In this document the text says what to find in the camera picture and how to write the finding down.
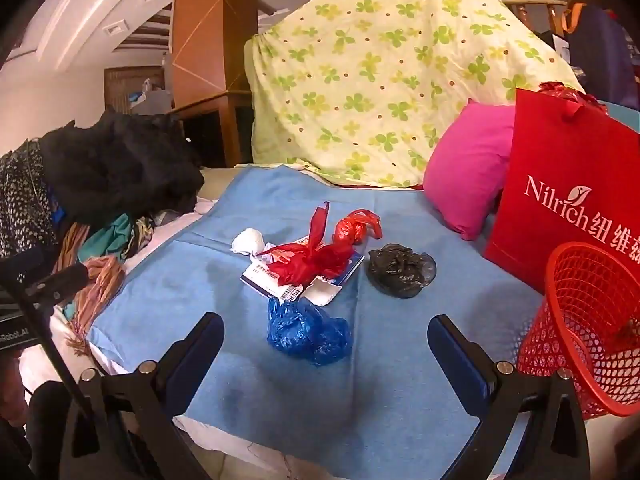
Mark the floral yellow-green sheet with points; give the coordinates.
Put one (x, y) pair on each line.
(375, 60)

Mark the wooden cabinet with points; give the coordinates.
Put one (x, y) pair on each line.
(210, 102)

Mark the black white spotted cloth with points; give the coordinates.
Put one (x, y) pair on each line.
(25, 210)

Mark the shiny red plastic bag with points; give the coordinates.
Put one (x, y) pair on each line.
(570, 92)

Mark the teal cloth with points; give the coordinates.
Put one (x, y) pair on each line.
(110, 237)

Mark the torn red plastic bag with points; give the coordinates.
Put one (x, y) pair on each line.
(310, 260)

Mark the black plastic bag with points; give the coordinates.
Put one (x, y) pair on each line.
(400, 270)

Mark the white tissue ball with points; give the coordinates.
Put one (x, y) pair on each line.
(248, 240)

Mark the pile of dark clothes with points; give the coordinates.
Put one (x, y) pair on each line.
(165, 235)

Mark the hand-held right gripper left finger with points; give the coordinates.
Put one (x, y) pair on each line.
(206, 355)

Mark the grey cardboard box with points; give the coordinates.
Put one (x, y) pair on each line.
(155, 100)

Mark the olive patterned cloth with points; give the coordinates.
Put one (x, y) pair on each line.
(142, 235)

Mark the striped orange scarf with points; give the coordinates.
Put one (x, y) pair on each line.
(100, 280)

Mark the pink pillow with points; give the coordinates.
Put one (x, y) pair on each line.
(465, 170)

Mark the brown lattice screen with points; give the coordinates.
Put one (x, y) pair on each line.
(117, 85)

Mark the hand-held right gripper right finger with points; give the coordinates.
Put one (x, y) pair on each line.
(457, 360)

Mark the blue white toothpaste box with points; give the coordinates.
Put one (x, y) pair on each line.
(260, 275)

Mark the black fuzzy garment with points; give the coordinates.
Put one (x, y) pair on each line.
(120, 170)

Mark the orange wooden pillar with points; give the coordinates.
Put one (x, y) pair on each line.
(200, 35)

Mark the red mesh basket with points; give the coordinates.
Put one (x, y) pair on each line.
(575, 270)

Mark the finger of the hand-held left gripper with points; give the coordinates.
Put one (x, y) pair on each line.
(22, 262)
(65, 280)

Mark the knotted red plastic bag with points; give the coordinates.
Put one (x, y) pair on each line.
(350, 227)

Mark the blue plastic bag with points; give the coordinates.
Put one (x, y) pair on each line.
(305, 332)

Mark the red shopping bag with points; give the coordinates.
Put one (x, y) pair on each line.
(550, 135)

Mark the blue blanket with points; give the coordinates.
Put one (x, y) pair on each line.
(200, 260)

